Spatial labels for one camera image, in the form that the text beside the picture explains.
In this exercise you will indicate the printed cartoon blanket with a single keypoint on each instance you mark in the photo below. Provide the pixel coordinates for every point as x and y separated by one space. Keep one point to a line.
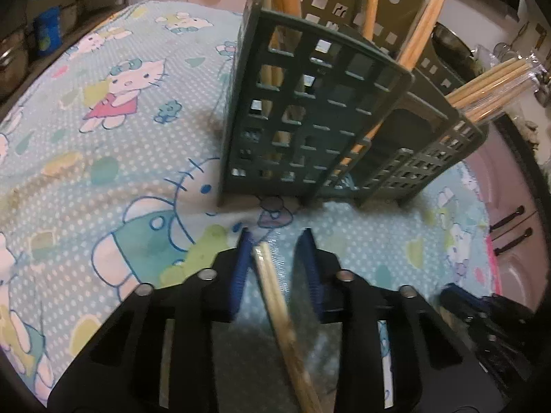
107 159

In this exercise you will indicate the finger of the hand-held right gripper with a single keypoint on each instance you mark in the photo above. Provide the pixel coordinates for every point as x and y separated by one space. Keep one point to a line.
462 299

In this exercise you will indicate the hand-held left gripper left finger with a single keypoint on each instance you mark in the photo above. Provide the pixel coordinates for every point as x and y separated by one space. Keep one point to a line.
241 275

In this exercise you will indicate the steel cooking pot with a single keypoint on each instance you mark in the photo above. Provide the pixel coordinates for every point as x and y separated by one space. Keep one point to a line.
452 47

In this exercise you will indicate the blue bag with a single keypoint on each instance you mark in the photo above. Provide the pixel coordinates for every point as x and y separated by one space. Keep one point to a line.
46 30

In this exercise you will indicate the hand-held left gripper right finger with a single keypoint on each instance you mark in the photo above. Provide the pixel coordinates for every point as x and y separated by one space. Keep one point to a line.
312 284

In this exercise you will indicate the metal pot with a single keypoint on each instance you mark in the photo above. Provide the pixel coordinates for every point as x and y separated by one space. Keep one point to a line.
13 64

